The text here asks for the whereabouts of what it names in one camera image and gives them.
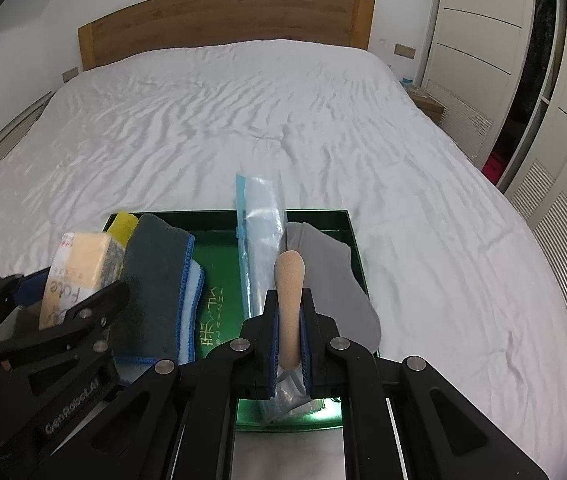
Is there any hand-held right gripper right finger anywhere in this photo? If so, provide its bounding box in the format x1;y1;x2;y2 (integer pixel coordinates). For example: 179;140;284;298
299;287;549;480

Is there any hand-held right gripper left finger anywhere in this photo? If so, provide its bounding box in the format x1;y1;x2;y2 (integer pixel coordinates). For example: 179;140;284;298
28;290;284;480

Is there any packaged yellow sponge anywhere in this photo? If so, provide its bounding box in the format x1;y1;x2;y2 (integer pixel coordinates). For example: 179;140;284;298
38;232;129;331

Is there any green box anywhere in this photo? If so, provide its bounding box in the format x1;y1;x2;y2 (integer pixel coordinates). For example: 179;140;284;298
101;208;380;433

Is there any dark grey blue-trimmed cloth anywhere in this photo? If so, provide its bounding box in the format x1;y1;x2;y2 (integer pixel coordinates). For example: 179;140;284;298
111;213;208;384

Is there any pink cloth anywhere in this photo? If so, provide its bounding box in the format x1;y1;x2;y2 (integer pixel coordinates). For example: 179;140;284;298
482;156;505;187

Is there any white wardrobe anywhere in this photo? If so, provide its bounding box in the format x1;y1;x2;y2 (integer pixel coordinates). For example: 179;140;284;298
416;0;567;376

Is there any wooden headboard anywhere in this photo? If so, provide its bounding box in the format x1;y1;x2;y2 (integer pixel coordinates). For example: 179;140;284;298
78;0;375;72

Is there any yellow towel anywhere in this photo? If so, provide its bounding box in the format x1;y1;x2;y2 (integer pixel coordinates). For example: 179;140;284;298
108;211;139;251

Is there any beige makeup puff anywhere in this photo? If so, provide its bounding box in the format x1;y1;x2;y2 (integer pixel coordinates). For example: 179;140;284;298
274;249;305;367

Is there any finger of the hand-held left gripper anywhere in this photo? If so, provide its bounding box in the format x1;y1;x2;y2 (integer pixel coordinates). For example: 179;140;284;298
0;267;50;321
0;280;132;376

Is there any bed with white sheet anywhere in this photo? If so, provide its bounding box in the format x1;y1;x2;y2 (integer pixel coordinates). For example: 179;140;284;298
0;37;567;480

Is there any wooden nightstand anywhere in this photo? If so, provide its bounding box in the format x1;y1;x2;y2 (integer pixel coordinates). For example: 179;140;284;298
406;85;447;121

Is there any clear plastic zip bag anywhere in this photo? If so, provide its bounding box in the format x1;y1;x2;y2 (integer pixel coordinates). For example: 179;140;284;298
235;171;329;427

